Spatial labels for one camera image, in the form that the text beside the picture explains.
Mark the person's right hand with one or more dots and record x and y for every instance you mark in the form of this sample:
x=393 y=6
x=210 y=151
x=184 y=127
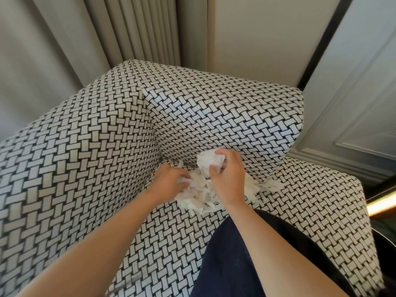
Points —
x=230 y=182

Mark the person's left hand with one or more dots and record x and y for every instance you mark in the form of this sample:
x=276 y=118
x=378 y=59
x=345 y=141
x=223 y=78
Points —
x=167 y=185

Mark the pile of white paper scraps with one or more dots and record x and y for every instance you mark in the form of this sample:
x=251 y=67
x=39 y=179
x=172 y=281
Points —
x=198 y=194

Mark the black white woven-pattern sofa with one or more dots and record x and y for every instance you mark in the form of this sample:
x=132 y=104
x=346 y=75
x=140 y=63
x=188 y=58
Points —
x=77 y=151

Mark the person's right forearm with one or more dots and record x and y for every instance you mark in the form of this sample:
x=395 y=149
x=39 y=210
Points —
x=284 y=256

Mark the person's left forearm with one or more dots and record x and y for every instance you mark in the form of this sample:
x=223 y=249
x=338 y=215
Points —
x=89 y=247

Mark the lit yellow light strip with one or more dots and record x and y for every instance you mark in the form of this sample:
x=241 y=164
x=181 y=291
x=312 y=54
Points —
x=382 y=204

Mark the pleated beige curtain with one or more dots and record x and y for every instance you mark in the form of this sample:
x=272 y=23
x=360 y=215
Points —
x=130 y=27

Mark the black round trash bin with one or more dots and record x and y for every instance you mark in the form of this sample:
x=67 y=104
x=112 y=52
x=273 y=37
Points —
x=385 y=253

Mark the sheer white curtain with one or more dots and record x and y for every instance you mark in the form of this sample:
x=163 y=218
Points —
x=31 y=58

